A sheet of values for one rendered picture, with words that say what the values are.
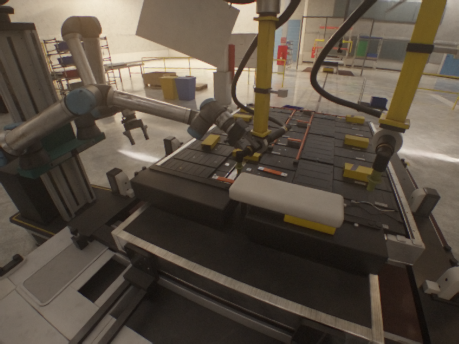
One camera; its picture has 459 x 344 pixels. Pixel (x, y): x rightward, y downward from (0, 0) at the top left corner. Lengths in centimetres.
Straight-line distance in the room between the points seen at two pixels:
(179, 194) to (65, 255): 59
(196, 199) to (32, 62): 157
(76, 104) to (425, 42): 127
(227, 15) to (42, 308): 124
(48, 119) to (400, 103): 141
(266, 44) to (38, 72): 157
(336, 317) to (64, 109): 132
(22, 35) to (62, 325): 171
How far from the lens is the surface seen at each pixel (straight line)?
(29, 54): 200
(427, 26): 73
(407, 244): 99
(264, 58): 95
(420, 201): 135
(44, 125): 134
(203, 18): 93
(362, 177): 121
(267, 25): 95
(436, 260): 119
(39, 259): 121
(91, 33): 186
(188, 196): 79
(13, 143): 149
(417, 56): 73
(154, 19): 94
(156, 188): 86
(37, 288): 110
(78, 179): 222
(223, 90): 622
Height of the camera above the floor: 158
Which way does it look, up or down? 32 degrees down
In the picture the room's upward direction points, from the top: straight up
